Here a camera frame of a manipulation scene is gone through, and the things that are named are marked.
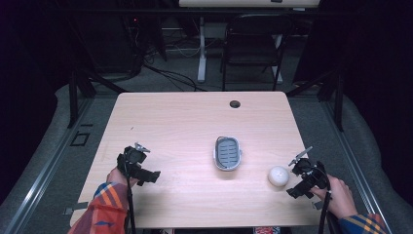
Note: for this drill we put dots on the person's left hand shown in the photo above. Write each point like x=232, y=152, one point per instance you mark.
x=115, y=177

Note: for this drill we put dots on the black folding chair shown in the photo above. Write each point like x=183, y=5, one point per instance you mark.
x=253, y=48

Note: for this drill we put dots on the black metal stand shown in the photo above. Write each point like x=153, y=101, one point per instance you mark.
x=337, y=97
x=74, y=97

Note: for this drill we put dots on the white desk with legs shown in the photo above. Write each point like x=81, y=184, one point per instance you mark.
x=202, y=48

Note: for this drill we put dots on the red patterned object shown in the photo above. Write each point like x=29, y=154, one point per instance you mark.
x=267, y=230

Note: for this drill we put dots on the white round soap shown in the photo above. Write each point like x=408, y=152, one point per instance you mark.
x=278, y=176

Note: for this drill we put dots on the grey tape strip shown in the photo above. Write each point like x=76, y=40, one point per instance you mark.
x=75, y=208

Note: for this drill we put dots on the grey soap dish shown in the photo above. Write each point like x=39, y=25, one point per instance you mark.
x=227, y=153

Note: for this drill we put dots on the grey metal floor rail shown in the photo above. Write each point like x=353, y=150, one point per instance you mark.
x=354, y=162
x=42, y=169

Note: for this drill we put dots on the person's right hand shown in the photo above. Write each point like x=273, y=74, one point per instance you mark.
x=339, y=198

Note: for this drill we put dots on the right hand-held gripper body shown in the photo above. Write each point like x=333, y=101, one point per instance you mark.
x=310, y=177

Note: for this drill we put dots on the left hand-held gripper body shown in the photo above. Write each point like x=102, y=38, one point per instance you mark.
x=134, y=165

